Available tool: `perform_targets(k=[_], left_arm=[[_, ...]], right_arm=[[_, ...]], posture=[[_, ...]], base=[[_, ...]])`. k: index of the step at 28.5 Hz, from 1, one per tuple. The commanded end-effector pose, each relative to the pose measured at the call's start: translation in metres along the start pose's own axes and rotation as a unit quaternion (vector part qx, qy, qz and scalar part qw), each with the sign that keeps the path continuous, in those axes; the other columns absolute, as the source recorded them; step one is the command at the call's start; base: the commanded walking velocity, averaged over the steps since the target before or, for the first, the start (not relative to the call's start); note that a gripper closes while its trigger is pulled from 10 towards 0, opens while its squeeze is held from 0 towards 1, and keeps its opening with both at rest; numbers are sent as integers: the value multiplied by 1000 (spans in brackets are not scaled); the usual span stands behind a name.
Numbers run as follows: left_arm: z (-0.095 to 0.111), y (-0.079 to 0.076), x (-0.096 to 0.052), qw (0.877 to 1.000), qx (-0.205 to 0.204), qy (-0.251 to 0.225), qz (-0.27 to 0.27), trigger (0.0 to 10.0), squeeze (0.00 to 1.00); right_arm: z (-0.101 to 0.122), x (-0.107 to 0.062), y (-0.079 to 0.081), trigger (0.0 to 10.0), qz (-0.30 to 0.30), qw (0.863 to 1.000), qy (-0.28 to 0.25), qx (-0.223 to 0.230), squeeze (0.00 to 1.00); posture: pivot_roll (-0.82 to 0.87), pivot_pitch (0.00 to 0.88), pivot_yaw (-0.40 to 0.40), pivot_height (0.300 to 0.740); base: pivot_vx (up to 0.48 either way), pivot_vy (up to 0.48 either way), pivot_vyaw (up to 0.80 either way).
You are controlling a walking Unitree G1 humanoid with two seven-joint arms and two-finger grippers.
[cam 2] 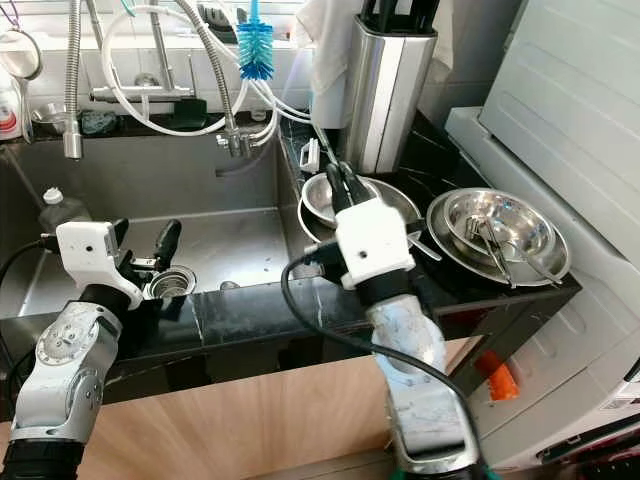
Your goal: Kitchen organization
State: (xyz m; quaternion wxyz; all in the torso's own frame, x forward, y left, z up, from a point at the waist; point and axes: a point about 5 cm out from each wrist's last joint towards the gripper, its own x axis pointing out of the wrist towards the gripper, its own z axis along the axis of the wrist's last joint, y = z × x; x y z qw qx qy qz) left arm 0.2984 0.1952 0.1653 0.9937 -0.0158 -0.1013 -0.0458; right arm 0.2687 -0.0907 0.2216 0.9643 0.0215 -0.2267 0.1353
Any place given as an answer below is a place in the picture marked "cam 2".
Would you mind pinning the large steel bowl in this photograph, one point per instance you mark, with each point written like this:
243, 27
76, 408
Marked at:
520, 212

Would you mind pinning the steel spoon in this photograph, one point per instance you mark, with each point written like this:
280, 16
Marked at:
495, 258
428, 250
328, 145
540, 268

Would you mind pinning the grey scouring pad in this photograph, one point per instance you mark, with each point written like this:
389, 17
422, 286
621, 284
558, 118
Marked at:
100, 124

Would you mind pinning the dark green sponge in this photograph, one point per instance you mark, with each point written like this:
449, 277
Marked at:
189, 114

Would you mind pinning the blue bottle brush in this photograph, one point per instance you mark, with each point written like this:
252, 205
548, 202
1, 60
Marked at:
255, 50

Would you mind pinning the steel knife block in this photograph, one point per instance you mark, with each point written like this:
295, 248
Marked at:
380, 95

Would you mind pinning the steel sink drain strainer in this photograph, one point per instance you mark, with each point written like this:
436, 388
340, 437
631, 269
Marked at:
175, 287

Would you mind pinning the white towel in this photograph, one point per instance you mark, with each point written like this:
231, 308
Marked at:
325, 50

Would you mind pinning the white dish soap bottle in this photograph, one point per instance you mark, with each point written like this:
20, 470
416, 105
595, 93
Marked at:
12, 110

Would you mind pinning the orange plastic object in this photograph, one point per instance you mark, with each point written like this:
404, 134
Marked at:
498, 375

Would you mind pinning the clear plastic bottle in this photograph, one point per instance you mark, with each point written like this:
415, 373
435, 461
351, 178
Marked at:
60, 212

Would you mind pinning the light wooden cabinet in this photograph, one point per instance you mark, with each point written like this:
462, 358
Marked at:
240, 420

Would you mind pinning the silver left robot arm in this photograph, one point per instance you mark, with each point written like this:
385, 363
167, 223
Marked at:
65, 360

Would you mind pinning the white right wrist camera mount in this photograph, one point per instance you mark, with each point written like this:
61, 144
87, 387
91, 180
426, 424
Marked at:
375, 245

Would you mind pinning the white washing machine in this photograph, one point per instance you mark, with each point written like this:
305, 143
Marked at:
560, 90

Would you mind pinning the small steel bowl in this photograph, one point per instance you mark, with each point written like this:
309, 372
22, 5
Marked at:
320, 198

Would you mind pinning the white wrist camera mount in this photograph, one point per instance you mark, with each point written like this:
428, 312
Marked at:
85, 255
375, 245

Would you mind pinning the small steel cup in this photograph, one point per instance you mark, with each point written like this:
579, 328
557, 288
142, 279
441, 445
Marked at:
52, 118

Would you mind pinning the steel plate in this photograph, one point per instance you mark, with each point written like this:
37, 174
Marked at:
560, 260
405, 205

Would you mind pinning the stainless steel sink basin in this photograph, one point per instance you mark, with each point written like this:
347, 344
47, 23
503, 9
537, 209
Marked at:
240, 245

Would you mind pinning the steel spring faucet spout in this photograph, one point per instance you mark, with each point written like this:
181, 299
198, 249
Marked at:
72, 90

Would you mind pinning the small white plastic clip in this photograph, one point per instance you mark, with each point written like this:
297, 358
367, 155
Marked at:
310, 155

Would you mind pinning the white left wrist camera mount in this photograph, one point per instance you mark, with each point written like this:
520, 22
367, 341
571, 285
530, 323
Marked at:
85, 255

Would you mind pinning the steel mesh strainer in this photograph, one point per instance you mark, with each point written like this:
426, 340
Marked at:
20, 55

